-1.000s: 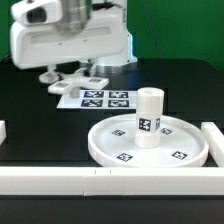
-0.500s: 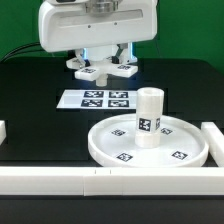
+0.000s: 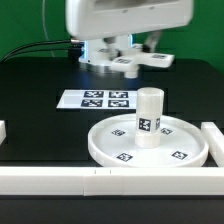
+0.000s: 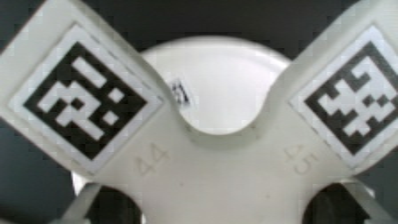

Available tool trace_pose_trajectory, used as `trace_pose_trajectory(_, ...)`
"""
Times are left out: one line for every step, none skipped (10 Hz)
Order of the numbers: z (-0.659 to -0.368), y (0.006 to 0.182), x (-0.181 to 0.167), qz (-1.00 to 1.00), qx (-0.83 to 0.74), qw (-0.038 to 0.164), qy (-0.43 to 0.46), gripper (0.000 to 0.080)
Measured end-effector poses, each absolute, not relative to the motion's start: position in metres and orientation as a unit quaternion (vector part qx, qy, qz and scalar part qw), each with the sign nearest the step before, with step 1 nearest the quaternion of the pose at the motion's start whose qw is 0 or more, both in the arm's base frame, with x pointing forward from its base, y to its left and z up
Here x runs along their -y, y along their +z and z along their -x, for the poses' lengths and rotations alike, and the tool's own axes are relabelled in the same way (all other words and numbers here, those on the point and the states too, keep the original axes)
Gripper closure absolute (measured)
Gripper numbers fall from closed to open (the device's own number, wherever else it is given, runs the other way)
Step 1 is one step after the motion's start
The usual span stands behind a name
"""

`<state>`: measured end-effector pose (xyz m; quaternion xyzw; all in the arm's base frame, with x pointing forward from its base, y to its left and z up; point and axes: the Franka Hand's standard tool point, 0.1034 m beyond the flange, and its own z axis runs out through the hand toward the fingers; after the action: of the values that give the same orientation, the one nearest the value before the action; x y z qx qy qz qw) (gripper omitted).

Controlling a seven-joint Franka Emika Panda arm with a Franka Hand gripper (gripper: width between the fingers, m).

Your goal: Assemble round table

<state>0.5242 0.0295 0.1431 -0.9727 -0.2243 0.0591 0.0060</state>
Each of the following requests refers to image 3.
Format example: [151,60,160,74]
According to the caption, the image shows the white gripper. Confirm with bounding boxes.
[65,0,193,53]

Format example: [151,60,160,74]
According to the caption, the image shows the white cross table base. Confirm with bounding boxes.
[98,44,174,79]

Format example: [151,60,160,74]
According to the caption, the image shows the white round table top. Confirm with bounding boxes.
[88,114,209,168]

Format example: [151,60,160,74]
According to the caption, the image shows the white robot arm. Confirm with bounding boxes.
[65,0,193,78]

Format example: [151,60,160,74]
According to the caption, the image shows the white marker sheet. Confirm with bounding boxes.
[57,90,137,109]

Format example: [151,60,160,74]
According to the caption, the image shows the white right fence bar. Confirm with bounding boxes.
[201,122,224,167]

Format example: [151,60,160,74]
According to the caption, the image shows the white fence bar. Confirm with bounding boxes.
[0,167,224,196]
[0,120,6,145]
[201,122,224,167]

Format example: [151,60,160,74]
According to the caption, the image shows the white front fence bar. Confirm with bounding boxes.
[0,167,224,196]

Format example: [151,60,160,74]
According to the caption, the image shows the white left fence bar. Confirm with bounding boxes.
[0,120,6,145]

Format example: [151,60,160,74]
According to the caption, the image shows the black cable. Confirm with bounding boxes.
[0,39,83,64]

